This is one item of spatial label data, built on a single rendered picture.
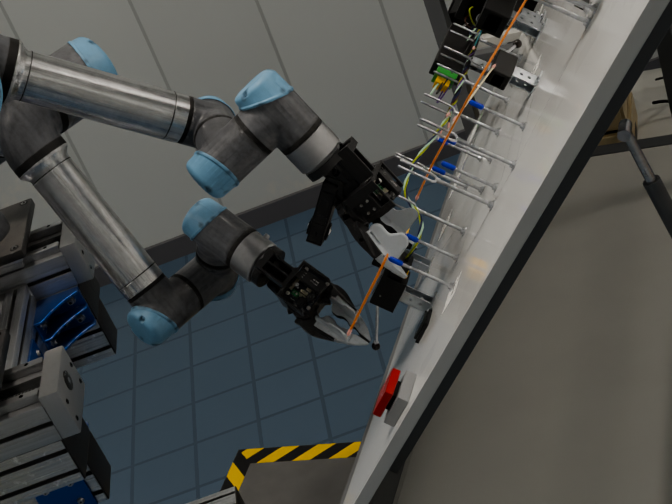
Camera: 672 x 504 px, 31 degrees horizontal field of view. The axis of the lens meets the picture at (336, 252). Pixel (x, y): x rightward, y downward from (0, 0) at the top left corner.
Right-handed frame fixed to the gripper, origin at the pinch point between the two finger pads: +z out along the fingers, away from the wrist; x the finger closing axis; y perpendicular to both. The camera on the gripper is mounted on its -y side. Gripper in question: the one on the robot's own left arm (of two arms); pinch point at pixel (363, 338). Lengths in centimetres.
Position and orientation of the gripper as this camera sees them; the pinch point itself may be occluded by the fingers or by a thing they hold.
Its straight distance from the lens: 193.5
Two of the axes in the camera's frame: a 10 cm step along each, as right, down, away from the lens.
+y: -1.1, -3.2, -9.4
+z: 7.8, 5.6, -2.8
